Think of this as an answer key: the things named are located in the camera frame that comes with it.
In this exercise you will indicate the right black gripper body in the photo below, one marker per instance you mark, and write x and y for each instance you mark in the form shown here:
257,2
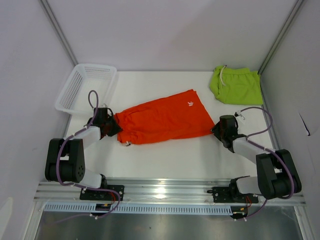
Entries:
221,136

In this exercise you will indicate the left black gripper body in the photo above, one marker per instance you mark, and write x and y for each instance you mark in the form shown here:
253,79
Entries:
106,122

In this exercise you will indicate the orange shorts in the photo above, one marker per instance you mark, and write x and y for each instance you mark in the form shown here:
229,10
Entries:
179,116

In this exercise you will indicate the lime green shorts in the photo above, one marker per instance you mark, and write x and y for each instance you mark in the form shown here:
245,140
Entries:
236,86

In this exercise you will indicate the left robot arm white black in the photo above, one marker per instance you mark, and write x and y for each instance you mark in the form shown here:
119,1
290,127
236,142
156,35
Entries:
65,162

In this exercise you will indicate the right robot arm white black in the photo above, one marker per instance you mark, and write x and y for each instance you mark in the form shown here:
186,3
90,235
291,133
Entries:
277,176

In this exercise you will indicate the white plastic basket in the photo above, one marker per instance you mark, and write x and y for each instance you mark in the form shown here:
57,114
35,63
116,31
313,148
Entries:
74,97

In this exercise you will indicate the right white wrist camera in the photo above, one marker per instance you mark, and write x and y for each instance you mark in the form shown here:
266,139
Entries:
240,117

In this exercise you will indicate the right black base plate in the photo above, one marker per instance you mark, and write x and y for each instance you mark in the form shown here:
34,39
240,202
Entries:
222,194

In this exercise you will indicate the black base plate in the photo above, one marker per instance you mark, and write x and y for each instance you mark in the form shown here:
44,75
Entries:
99,195
222,194

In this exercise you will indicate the aluminium mounting rail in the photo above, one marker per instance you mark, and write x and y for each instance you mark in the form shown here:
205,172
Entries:
141,191

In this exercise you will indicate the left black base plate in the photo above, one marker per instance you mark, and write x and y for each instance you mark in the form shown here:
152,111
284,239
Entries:
99,195

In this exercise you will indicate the white slotted cable duct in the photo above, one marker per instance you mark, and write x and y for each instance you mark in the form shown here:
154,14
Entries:
131,208

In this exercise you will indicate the left aluminium frame post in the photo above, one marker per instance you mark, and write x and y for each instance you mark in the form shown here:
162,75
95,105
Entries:
53,20

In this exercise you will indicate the aluminium frame post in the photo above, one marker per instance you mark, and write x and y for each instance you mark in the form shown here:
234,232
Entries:
53,20
288,23

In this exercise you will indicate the right aluminium frame post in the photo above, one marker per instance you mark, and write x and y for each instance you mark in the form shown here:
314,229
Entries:
288,23

